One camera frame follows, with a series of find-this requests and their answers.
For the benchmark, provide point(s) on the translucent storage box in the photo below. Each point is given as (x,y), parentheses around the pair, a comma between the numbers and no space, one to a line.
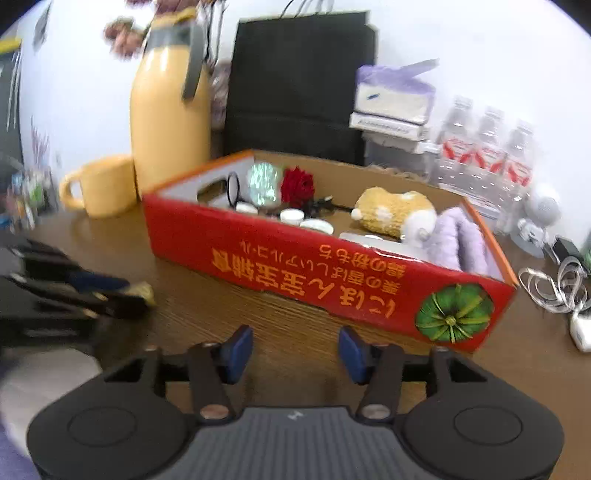
(397,154)

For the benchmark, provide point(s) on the red artificial rose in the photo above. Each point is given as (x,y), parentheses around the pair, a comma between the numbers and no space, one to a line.
(298,184)

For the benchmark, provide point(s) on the black paper bag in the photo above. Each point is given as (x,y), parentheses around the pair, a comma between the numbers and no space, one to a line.
(295,87)

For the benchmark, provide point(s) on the purple tissue pack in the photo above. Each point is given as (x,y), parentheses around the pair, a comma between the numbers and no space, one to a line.
(392,94)

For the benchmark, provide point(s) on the yellow plush toy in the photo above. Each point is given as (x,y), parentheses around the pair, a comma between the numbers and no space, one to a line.
(392,207)

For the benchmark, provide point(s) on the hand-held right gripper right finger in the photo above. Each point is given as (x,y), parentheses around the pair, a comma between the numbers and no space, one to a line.
(353,357)

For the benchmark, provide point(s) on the rolling storage cart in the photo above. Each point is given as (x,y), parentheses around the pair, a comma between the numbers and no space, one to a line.
(27,194)

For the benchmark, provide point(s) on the white robot toy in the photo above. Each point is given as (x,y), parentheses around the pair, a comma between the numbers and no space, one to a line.
(540,207)

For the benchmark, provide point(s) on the wall poster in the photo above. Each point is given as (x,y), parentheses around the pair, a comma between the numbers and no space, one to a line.
(42,23)

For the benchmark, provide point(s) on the purple towel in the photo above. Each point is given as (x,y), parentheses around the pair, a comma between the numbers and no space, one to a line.
(457,240)

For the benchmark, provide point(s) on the flat white box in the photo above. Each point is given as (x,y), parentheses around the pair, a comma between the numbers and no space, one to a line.
(388,125)

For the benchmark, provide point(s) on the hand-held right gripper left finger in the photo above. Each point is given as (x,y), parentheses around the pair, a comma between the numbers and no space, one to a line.
(235,355)

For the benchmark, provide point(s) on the clear water bottle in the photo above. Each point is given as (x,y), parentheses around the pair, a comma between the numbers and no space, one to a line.
(488,157)
(518,170)
(455,147)

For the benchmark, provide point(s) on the black charger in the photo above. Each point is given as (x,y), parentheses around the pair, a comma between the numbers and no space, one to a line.
(565,249)

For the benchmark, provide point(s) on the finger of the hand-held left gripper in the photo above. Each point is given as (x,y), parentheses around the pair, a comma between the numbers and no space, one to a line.
(115,304)
(87,279)

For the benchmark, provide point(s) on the dark board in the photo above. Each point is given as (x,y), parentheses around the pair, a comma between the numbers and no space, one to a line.
(8,106)

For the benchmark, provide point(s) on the yellow thermos jug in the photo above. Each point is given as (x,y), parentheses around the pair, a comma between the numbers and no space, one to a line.
(168,124)

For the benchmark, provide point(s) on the red cardboard box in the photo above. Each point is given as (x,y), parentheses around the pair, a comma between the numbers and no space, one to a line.
(277,267)

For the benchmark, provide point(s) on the purple flower wall sticker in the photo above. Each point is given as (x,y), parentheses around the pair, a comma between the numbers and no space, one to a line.
(40,141)

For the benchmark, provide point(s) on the small yellow object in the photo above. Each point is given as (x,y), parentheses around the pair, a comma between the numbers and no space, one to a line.
(144,294)

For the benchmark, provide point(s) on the small white round jar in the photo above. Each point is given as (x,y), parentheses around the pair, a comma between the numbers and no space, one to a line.
(292,216)

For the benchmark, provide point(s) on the iridescent glitter ball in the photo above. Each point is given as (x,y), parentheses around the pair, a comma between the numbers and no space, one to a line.
(264,182)

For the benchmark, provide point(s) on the dried pink flowers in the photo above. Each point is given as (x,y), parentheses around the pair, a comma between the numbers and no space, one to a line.
(124,34)

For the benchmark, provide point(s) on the yellow mug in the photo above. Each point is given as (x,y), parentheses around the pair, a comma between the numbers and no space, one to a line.
(106,189)

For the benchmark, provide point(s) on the white round tin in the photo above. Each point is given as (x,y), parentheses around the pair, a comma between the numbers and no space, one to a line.
(316,226)

